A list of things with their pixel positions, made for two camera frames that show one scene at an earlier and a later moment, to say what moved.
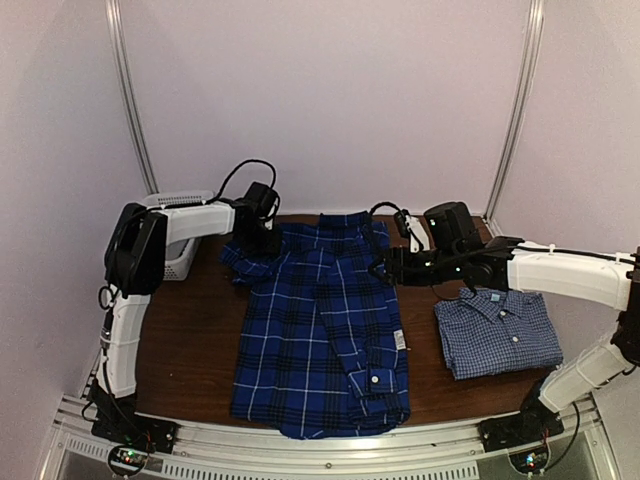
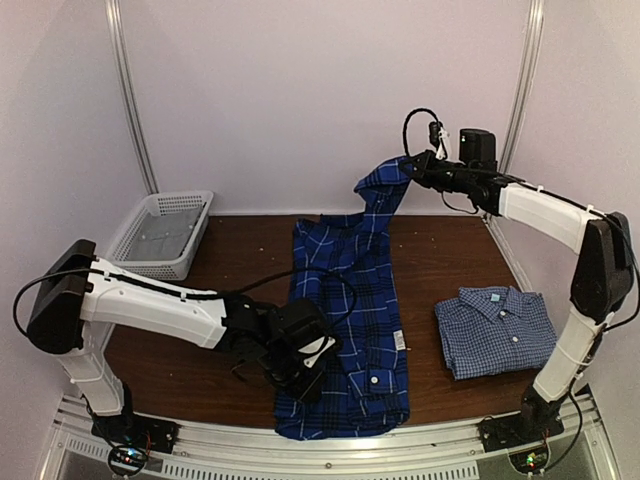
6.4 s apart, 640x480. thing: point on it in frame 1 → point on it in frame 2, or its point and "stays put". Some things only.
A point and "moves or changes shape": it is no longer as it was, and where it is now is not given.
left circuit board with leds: [127, 459] stays put
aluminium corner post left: [113, 19] stays put
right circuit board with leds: [531, 461] stays put
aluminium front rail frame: [569, 444] stays put
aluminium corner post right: [515, 130] stays put
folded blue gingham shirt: [496, 332] stays put
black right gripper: [392, 256] → [424, 174]
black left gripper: [272, 249] → [314, 383]
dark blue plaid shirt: [321, 345] moves or changes shape
